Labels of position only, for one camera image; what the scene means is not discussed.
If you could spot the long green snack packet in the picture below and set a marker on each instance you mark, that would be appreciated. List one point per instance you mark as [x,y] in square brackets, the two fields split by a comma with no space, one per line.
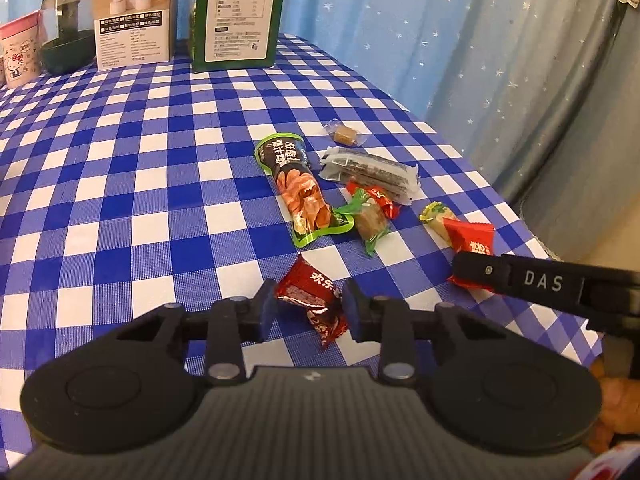
[300,195]

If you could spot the red white patterned cloth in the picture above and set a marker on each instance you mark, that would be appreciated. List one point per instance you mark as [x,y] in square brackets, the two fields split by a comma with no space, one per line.
[612,467]

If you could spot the clear packet of seaweed bars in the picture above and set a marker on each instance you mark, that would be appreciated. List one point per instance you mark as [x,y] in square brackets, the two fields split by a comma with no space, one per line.
[372,170]

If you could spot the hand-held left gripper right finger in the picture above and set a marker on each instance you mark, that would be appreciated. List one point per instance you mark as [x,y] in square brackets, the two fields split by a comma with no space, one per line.
[353,312]

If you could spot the blue white checkered tablecloth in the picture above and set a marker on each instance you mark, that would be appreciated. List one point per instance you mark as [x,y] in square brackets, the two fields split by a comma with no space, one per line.
[150,160]

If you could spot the dark red snack packet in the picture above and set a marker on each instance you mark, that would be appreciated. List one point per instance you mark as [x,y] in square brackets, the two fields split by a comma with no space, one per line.
[310,292]

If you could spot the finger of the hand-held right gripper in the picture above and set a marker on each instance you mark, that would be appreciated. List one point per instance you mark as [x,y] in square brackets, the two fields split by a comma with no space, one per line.
[500,272]

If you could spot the pink cartoon cup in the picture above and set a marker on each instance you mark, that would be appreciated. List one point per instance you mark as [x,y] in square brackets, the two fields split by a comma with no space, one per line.
[20,55]

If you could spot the small red wrapped candy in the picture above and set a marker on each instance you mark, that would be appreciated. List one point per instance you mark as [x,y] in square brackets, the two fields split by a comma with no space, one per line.
[377,195]

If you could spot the green carton box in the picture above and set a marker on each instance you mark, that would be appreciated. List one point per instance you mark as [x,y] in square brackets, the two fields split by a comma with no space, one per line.
[240,10]

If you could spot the bright red snack packet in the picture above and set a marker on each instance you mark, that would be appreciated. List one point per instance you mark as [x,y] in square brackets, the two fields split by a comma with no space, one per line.
[470,240]

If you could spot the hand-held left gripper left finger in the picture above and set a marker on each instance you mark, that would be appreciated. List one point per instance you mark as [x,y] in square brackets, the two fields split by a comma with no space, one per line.
[266,310]

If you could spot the green wrapped brown candy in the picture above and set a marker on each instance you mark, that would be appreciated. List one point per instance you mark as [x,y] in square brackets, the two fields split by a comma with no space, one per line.
[372,222]

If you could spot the brown candy in clear wrapper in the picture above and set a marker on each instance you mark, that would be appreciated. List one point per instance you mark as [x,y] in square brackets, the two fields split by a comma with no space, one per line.
[344,134]

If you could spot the white product box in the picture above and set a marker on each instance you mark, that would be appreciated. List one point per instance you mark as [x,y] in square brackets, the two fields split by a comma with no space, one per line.
[132,15]

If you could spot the blue star curtain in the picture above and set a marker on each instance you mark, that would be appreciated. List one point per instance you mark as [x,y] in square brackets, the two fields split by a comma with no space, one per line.
[400,35]

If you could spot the yellow green wrapped candy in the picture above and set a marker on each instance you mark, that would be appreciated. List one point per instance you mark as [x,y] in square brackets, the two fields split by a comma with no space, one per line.
[440,217]

